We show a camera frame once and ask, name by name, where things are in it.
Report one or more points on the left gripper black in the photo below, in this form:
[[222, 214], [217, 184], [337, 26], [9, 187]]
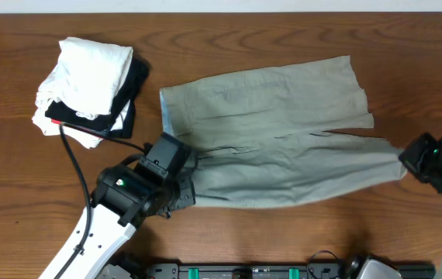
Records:
[[186, 187]]

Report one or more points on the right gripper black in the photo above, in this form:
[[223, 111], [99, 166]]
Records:
[[412, 158]]

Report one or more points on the black folded garment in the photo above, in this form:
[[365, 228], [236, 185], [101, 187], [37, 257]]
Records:
[[137, 74]]

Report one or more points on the khaki green shorts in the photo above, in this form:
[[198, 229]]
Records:
[[279, 136]]

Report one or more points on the white folded garment on top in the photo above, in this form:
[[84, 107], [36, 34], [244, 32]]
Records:
[[87, 77]]

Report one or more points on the white garment at stack bottom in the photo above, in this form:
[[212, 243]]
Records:
[[70, 133]]

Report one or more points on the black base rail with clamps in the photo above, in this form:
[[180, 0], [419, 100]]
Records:
[[358, 267]]

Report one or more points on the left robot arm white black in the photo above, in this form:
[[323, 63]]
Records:
[[155, 181]]

